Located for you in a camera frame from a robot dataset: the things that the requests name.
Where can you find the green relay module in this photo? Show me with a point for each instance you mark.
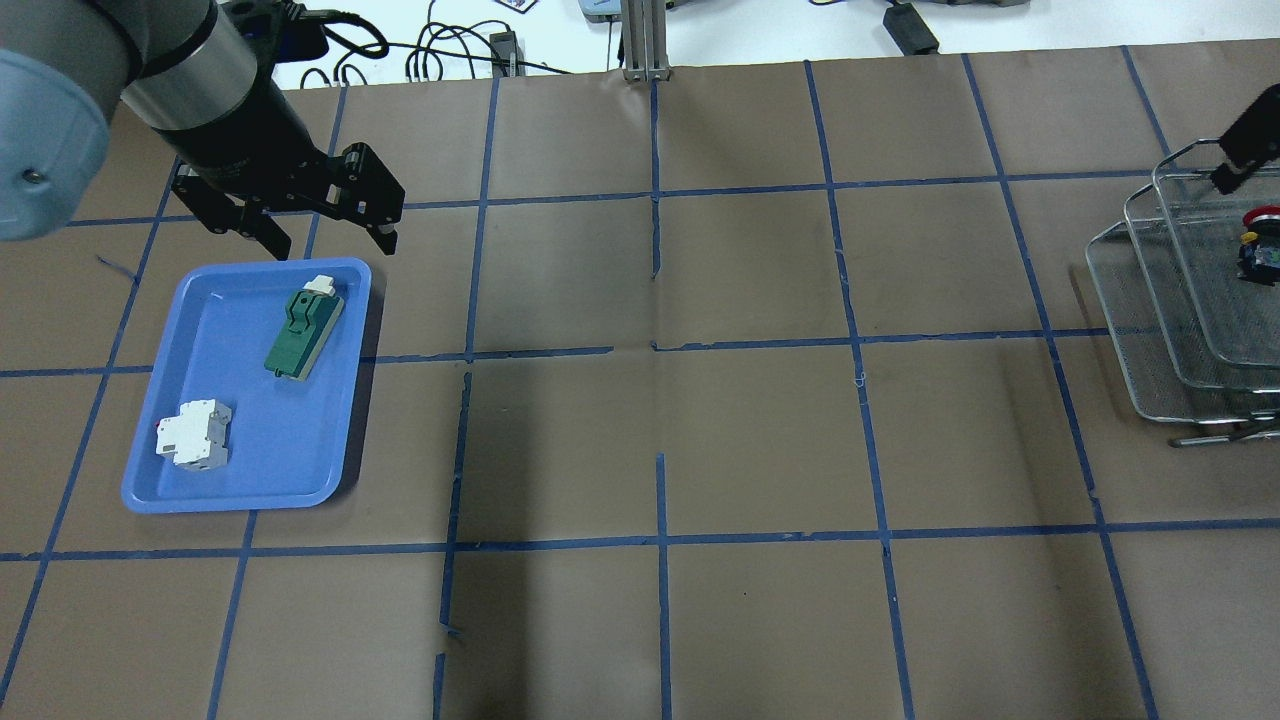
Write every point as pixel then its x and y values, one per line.
pixel 310 316

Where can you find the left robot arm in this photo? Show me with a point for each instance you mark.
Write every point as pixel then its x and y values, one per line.
pixel 200 75

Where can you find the black power adapter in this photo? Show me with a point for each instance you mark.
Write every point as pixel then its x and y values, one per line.
pixel 908 30

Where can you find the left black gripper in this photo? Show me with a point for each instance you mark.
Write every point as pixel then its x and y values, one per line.
pixel 247 143

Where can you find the blue plastic tray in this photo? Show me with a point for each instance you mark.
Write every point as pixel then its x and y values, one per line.
pixel 287 439

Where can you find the aluminium frame post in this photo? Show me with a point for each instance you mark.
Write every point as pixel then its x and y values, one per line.
pixel 644 41

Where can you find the white circuit breaker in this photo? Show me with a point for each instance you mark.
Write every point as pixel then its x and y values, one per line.
pixel 196 438

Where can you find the red emergency stop button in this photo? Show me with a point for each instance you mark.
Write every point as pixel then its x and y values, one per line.
pixel 1258 255

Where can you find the wire mesh shelf rack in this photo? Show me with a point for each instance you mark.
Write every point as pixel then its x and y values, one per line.
pixel 1197 346

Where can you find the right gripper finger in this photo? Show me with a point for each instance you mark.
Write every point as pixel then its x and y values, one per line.
pixel 1249 143

